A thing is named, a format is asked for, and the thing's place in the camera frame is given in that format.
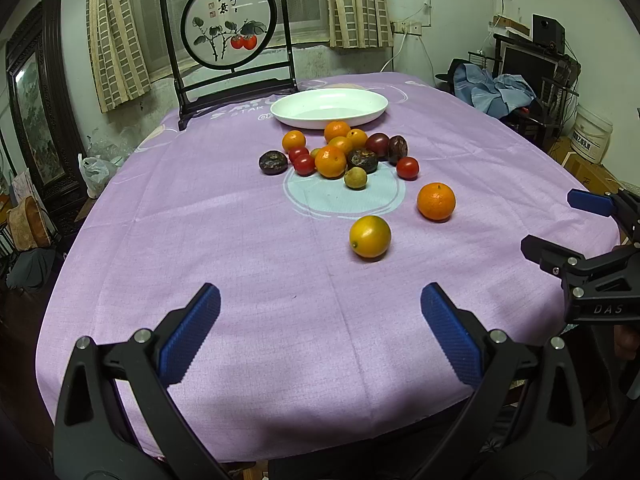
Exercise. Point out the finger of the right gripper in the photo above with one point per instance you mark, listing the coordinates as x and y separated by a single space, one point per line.
560 259
622 206

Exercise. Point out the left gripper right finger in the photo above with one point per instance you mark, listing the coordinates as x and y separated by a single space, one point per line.
524 419

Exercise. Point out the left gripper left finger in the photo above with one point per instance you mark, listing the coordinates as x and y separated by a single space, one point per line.
93 437

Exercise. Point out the large orange mandarin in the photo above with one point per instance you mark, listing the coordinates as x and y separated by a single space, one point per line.
436 201

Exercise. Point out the red cherry tomato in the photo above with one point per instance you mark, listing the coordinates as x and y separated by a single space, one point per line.
295 153
408 168
304 165

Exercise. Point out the yellow orange fruit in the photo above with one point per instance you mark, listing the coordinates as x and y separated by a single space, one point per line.
370 237

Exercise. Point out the dark purple passionfruit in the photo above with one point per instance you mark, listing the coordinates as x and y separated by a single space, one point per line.
397 149

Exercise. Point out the dark red plum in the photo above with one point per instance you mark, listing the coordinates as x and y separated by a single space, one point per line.
377 143

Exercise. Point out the small orange fruit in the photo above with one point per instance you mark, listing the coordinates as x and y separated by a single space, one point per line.
343 143
357 137

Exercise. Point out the small orange kumquat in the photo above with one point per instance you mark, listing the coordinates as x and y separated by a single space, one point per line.
292 140

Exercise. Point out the dark dried fruit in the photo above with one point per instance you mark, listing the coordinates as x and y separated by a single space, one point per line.
364 159
273 162

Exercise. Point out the white plastic bucket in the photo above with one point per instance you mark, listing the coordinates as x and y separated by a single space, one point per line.
590 135

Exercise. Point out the black metal shelf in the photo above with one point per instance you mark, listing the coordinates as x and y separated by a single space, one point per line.
552 76

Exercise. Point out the blue clothes pile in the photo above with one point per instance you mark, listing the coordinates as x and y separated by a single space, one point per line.
496 97

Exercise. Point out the black speaker box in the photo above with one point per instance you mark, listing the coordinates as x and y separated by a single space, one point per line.
548 33

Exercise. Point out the purple tablecloth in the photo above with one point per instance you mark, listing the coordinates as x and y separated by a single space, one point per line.
316 346

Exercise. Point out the wicker basket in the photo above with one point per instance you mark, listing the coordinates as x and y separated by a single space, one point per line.
27 227

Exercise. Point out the white plastic bag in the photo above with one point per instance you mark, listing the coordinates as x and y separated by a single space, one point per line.
96 173

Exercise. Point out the white oval plate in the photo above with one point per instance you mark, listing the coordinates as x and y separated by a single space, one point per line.
315 109

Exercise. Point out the right checkered curtain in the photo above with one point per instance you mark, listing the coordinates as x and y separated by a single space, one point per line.
359 24

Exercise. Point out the checkered curtain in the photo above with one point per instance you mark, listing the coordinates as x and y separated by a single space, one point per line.
117 64
359 24

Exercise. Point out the dark framed painting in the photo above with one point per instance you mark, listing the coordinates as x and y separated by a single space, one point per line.
41 110

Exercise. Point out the left checkered curtain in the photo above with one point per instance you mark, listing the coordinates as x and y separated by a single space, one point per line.
117 64

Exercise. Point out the wall power socket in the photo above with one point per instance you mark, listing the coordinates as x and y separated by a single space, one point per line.
408 28

